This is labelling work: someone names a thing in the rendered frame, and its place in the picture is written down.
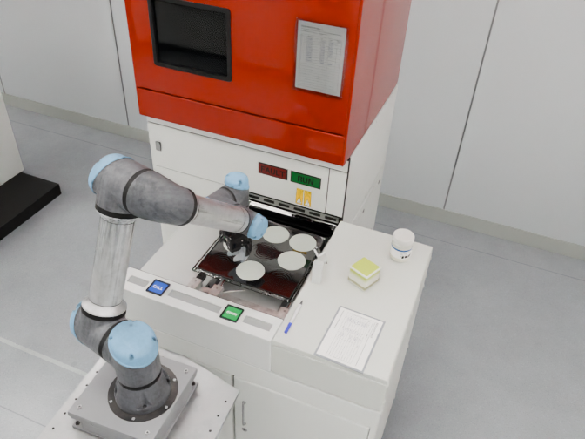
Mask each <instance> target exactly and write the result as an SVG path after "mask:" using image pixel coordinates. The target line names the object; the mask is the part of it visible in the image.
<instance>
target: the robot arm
mask: <svg viewBox="0 0 585 439"><path fill-rule="evenodd" d="M224 182H225V184H224V185H223V186H221V187H220V188H219V189H218V190H217V191H215V192H213V193H212V194H210V195H208V196H207V197H202V196H199V195H196V194H195V193H194V191H192V190H191V189H189V188H186V187H183V186H180V185H179V184H177V183H175V182H173V181H172V180H170V179H168V178H166V177H165V176H164V175H162V174H160V173H159V172H155V171H154V170H152V169H150V168H148V167H147V166H145V165H142V164H140V163H138V162H137V161H135V160H134V159H132V158H130V157H125V156H124V155H122V154H118V153H113V154H109V155H107V156H104V157H103V158H101V159H100V160H99V161H98V162H97V163H96V164H95V165H94V166H93V167H92V169H91V172H90V175H89V178H88V184H89V187H90V189H91V190H92V192H93V193H95V194H96V195H97V197H96V203H95V210H96V211H97V212H98V213H99V214H100V219H99V225H98V231H97V243H96V249H95V255H94V261H93V268H92V274H91V285H90V292H89V295H87V296H85V297H84V298H83V300H82V301H80V302H79V303H78V304H77V305H76V310H73V311H72V313H71V317H70V330H71V332H72V334H73V335H74V336H75V337H76V338H77V340H78V341H79V342H80V343H82V344H83V345H85V346H86V347H87V348H89V349H90V350H92V351H93V352H94V353H96V354H97V355H98V356H100V357H101V358H102V359H104V360H105V361H107V362H108V363H109V364H110V365H112V366H113V367H114V369H115V371H116V375H117V381H116V384H115V388H114V396H115V400H116V403H117V405H118V406H119V407H120V408H121V409H122V410H123V411H124V412H126V413H128V414H131V415H145V414H149V413H151V412H153V411H155V410H157V409H159V408H160V407H161V406H163V405H164V404H165V402H166V401H167V400H168V398H169V396H170V393H171V380H170V377H169V375H168V374H167V373H166V371H165V370H164V369H163V368H162V366H161V362H160V357H159V352H158V339H157V337H156V335H155V333H154V331H153V329H152V328H151V327H150V326H149V325H148V324H146V323H145V322H142V321H137V320H135V321H132V320H127V319H126V318H125V315H126V309H127V303H126V301H125V300H124V299H123V295H124V285H125V280H126V275H127V269H128V264H129V258H130V253H131V243H132V238H133V233H134V227H135V222H136V220H137V219H139V218H141V219H144V220H149V221H154V222H158V223H163V224H169V225H174V226H186V225H188V224H192V225H196V226H205V227H210V228H214V229H218V230H219V242H220V243H221V242H223V241H224V242H225V244H226V245H227V249H228V250H229V251H228V252H227V255H228V256H233V255H236V256H235V257H234V258H233V261H239V260H240V262H241V263H243V262H245V261H246V259H247V258H248V256H249V255H250V253H251V251H252V239H253V240H258V239H260V238H261V237H262V236H263V235H264V234H265V232H266V229H267V227H268V221H267V218H266V217H264V216H262V215H261V214H260V213H256V212H254V211H253V210H251V209H249V188H250V186H249V180H248V177H247V175H246V174H244V173H242V172H229V173H228V174H226V176H225V181H224ZM221 234H223V235H224V238H223V239H221Z"/></svg>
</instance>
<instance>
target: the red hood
mask: <svg viewBox="0 0 585 439"><path fill-rule="evenodd" d="M411 2H412V0H124V5H125V12H126V18H127V24H128V31H129V38H130V45H131V56H132V63H133V70H134V77H135V83H136V89H137V96H138V109H139V114H140V115H144V116H147V117H151V118H156V119H160V120H164V121H167V122H171V123H174V124H178V125H184V126H188V127H191V128H194V129H198V130H201V131H205V132H211V133H215V134H218V135H222V136H226V137H229V138H235V139H238V140H242V141H245V142H249V143H253V144H256V145H262V146H266V147H269V148H272V149H276V150H280V151H283V152H290V153H293V154H297V155H300V156H304V157H308V158H310V159H317V160H320V161H324V162H327V163H331V164H335V165H341V166H344V165H345V163H346V162H347V160H348V159H349V157H350V156H351V154H352V153H353V151H354V149H355V148H356V146H357V144H358V143H359V142H360V140H361V139H362V137H363V136H364V134H365V133H366V130H367V129H368V127H369V126H370V124H371V123H372V122H373V120H374V119H375V117H376V115H377V114H378V112H379V111H380V109H381V107H382V106H383V104H385V102H386V100H387V98H388V97H389V95H390V94H391V92H392V91H393V89H394V87H395V86H396V85H397V83H398V79H399V74H400V64H401V59H402V53H403V49H404V43H405V38H406V33H407V23H408V18H409V12H410V7H411Z"/></svg>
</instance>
